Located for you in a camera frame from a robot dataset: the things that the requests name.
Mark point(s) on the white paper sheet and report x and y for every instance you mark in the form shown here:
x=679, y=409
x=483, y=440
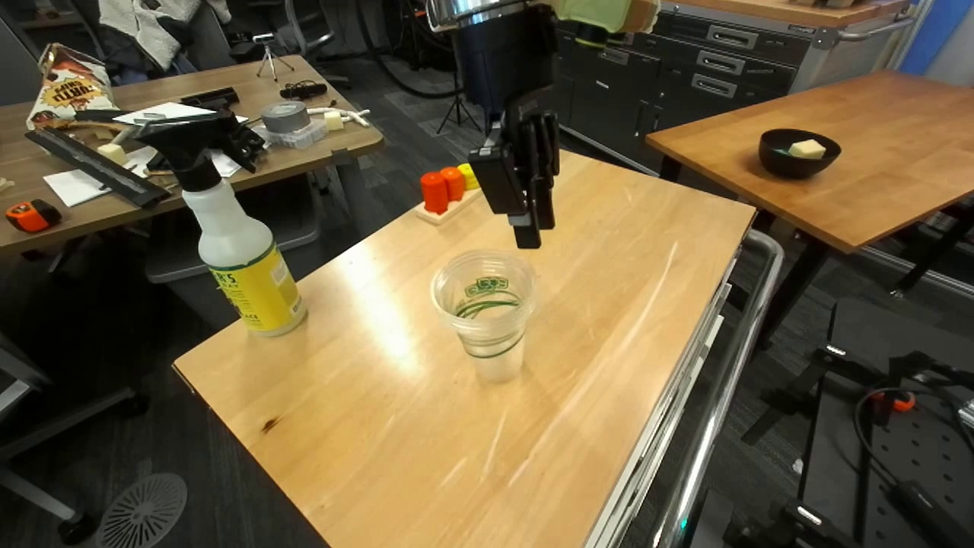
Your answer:
x=163, y=111

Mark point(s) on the yellow toy cylinder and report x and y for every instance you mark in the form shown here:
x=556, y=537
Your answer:
x=467, y=174

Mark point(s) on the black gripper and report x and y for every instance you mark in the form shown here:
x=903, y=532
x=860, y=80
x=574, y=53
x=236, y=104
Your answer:
x=505, y=56

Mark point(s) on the white jacket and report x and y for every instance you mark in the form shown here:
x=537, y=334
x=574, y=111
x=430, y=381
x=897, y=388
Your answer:
x=142, y=24

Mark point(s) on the pale yellow food piece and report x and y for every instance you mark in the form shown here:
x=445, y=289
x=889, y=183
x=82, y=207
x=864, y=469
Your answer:
x=808, y=150

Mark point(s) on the black bowl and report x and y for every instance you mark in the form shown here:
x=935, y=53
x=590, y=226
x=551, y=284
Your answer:
x=799, y=155

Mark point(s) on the square wooden side table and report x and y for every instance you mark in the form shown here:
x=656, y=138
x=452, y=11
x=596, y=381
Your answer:
x=892, y=140

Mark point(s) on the small silver tripod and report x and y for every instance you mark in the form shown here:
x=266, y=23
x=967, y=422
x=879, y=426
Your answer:
x=266, y=56

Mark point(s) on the snack chips bag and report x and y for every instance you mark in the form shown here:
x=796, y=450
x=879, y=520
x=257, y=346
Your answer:
x=69, y=89

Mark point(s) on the grey round chair base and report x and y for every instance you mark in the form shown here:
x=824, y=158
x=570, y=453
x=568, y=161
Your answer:
x=142, y=506

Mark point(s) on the black remote control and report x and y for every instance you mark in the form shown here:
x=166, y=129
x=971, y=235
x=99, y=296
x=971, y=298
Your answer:
x=302, y=89

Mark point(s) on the black stand legs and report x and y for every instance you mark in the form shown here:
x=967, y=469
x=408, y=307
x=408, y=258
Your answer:
x=816, y=368

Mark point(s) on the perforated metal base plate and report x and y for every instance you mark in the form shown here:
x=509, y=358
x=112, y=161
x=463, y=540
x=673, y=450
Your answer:
x=915, y=481

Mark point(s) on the tall red-orange toy cylinder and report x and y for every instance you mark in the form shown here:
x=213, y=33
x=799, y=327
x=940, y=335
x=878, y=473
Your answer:
x=433, y=191

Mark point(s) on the grey round container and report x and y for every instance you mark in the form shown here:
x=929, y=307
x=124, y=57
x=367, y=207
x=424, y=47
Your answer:
x=286, y=119

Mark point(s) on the small white paper note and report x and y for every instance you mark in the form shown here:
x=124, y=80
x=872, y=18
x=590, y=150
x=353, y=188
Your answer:
x=74, y=185

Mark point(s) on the long black bar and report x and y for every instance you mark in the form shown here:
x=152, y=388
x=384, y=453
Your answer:
x=94, y=168

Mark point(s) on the black drawer cabinet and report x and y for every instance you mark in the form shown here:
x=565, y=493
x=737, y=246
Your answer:
x=710, y=72

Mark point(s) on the flat black device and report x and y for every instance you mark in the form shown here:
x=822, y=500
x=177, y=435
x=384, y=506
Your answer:
x=212, y=99

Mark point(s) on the white spray bottle yellow label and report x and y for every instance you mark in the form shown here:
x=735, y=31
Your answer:
x=248, y=275

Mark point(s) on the orange tape measure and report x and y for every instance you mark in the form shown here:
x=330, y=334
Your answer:
x=31, y=213

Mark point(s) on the orange toy cylinder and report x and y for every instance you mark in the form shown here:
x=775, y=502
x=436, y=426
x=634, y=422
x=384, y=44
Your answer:
x=453, y=183

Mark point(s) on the long wooden office desk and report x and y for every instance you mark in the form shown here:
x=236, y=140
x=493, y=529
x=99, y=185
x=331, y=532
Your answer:
x=16, y=161

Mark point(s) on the wooden top tool cart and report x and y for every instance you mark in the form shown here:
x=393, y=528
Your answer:
x=456, y=456

